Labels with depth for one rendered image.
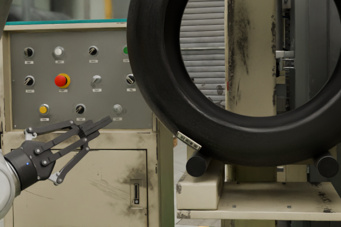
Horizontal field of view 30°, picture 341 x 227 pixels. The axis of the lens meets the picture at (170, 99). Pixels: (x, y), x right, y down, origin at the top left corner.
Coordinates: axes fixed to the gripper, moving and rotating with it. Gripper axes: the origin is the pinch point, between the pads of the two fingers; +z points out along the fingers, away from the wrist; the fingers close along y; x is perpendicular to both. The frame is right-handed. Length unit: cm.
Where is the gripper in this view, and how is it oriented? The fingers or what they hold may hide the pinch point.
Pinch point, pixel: (95, 127)
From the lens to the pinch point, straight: 131.4
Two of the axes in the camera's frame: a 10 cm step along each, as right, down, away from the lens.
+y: 5.1, 8.6, -0.2
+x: 4.7, -3.0, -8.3
